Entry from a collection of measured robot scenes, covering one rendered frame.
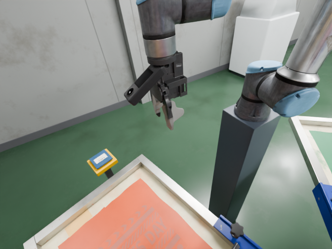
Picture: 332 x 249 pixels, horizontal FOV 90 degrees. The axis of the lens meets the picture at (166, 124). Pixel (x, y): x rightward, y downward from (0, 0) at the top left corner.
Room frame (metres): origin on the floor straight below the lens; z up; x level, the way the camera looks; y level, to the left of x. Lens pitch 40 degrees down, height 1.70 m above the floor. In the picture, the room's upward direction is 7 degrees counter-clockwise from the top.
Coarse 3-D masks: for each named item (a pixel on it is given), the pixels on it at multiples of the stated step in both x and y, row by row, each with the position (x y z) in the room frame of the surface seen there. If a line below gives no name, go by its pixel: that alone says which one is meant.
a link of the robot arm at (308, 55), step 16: (320, 0) 0.47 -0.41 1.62; (320, 16) 0.45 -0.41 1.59; (304, 32) 0.47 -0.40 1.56; (320, 32) 0.44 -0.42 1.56; (304, 48) 0.45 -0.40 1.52; (320, 48) 0.43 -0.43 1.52; (288, 64) 0.47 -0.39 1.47; (304, 64) 0.43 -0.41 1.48; (320, 64) 0.42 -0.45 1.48; (272, 80) 0.49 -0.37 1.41; (288, 80) 0.43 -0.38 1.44; (304, 80) 0.41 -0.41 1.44; (272, 96) 0.45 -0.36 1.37; (288, 96) 0.41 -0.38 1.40; (304, 96) 0.39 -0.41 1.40; (288, 112) 0.40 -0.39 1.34
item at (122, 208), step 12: (132, 192) 0.42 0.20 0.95; (144, 192) 0.41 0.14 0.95; (120, 204) 0.37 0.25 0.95; (132, 204) 0.36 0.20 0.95; (156, 204) 0.34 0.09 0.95; (120, 216) 0.31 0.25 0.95; (168, 216) 0.29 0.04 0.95; (180, 216) 0.28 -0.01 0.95; (180, 228) 0.24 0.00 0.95; (192, 240) 0.19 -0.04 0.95
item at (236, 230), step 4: (232, 224) 0.20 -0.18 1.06; (236, 224) 0.19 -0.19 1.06; (232, 228) 0.18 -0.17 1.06; (236, 228) 0.18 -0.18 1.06; (240, 228) 0.18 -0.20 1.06; (232, 232) 0.17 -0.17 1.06; (236, 232) 0.17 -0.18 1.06; (240, 232) 0.17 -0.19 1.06; (232, 236) 0.18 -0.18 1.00; (236, 236) 0.16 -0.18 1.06; (240, 236) 0.16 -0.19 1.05
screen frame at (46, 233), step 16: (144, 160) 0.57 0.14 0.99; (112, 176) 0.49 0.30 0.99; (160, 176) 0.46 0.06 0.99; (96, 192) 0.42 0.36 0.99; (176, 192) 0.37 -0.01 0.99; (80, 208) 0.35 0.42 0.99; (192, 208) 0.29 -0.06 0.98; (64, 224) 0.30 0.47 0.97; (208, 224) 0.23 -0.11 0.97; (32, 240) 0.25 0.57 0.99; (48, 240) 0.26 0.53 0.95; (224, 240) 0.18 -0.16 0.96
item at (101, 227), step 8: (104, 208) 0.36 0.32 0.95; (96, 216) 0.33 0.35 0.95; (104, 216) 0.32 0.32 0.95; (88, 224) 0.30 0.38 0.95; (96, 224) 0.29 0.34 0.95; (104, 224) 0.29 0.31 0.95; (112, 224) 0.29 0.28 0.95; (80, 232) 0.27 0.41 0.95; (88, 232) 0.27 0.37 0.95; (96, 232) 0.26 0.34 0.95; (104, 232) 0.26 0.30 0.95; (112, 232) 0.26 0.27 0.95; (72, 240) 0.25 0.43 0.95; (80, 240) 0.24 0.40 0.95; (88, 240) 0.24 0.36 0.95; (96, 240) 0.23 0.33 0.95; (104, 240) 0.23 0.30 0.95; (64, 248) 0.22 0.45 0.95; (72, 248) 0.22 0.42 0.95; (80, 248) 0.22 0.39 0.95; (88, 248) 0.21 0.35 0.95; (96, 248) 0.21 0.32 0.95
